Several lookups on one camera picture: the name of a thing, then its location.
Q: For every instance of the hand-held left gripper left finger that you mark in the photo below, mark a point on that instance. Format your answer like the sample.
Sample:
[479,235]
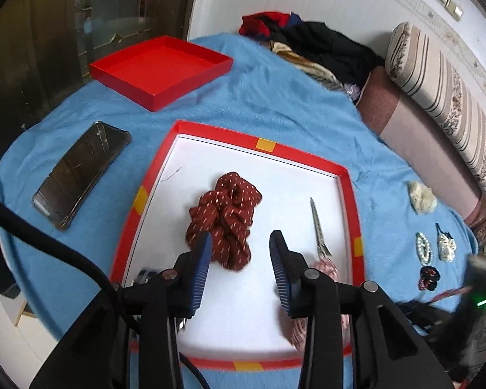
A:
[198,275]

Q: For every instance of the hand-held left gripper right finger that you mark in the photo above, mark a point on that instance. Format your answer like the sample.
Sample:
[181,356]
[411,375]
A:
[280,275]

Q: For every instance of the dark red dotted scrunchie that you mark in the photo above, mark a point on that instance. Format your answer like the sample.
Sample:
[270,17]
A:
[226,210]

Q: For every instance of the red box with white inside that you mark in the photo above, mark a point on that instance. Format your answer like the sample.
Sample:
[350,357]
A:
[226,162]

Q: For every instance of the pink striped scrunchie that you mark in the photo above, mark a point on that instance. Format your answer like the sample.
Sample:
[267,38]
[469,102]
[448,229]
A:
[328,269]

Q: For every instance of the dark metal hair clip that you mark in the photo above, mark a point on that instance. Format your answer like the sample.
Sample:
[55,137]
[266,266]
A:
[145,277]

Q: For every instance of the black red hair claw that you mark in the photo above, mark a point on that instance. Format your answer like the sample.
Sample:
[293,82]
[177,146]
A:
[429,277]

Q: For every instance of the silver patterned hair clip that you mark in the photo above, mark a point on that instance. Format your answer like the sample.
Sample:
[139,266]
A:
[318,227]

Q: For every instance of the white bow hair clip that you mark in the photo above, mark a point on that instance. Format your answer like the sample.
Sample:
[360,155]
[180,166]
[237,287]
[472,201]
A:
[446,245]

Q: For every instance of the pearl hair clip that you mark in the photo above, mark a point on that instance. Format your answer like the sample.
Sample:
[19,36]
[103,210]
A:
[423,247]

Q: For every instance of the cream fluffy scrunchie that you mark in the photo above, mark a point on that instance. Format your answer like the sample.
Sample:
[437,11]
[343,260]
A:
[422,197]

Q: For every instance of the black smartphone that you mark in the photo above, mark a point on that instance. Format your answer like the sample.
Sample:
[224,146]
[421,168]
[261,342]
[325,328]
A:
[81,174]

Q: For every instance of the blue fleece blanket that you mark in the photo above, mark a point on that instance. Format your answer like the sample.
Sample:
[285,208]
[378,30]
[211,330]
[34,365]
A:
[287,109]

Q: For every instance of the pink sofa cushion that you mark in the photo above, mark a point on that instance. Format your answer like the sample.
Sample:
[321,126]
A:
[409,129]

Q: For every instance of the red box lid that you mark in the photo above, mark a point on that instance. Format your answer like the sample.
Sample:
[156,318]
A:
[158,69]

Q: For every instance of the gold satin cloth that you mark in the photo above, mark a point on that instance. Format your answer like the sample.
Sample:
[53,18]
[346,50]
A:
[307,65]

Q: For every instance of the striped bolster pillow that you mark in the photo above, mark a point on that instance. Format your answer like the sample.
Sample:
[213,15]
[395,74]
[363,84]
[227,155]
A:
[445,97]

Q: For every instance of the black garment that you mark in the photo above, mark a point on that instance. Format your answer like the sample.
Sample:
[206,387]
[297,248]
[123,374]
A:
[336,48]

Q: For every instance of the red garment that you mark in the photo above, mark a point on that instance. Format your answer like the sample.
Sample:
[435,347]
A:
[259,24]

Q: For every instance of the glass door panel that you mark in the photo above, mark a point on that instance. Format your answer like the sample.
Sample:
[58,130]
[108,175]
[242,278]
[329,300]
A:
[64,28]

